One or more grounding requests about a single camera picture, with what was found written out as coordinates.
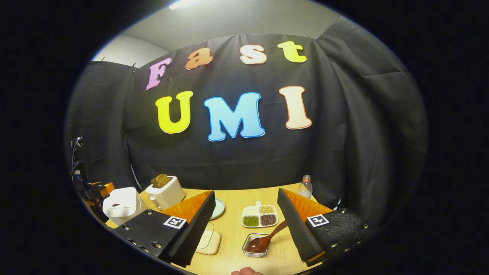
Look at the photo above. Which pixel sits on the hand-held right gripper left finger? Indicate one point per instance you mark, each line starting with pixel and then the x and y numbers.
pixel 196 229

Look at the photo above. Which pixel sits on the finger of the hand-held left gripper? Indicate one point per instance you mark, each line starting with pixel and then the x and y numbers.
pixel 108 188

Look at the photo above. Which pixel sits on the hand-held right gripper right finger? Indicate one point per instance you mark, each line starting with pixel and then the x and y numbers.
pixel 296 229

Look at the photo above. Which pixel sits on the white rice cooker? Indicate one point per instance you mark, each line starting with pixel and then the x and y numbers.
pixel 122 202

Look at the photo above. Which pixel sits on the brown wooden spoon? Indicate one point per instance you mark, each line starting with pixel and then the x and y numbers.
pixel 259 243

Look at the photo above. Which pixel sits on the white rectangular tray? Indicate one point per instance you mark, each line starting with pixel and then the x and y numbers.
pixel 210 240

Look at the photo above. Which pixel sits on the dark red beans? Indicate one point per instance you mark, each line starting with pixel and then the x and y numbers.
pixel 268 219

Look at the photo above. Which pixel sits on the light green plate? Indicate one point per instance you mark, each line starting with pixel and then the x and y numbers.
pixel 219 208

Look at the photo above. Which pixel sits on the yellow soybeans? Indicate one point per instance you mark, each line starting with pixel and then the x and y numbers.
pixel 267 209

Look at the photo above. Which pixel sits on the clear plastic water bottle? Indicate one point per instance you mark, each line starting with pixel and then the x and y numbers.
pixel 305 189

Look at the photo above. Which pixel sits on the white toaster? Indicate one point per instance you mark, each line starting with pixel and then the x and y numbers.
pixel 168 194

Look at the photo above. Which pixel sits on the white divided grain dish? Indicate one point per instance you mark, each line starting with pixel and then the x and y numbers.
pixel 258 203

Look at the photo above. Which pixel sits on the green mung beans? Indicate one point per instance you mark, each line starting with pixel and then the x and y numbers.
pixel 251 221

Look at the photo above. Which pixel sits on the toasted bread slice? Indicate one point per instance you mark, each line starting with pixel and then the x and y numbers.
pixel 160 180

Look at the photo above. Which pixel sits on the black backdrop cloth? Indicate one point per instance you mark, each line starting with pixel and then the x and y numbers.
pixel 344 114

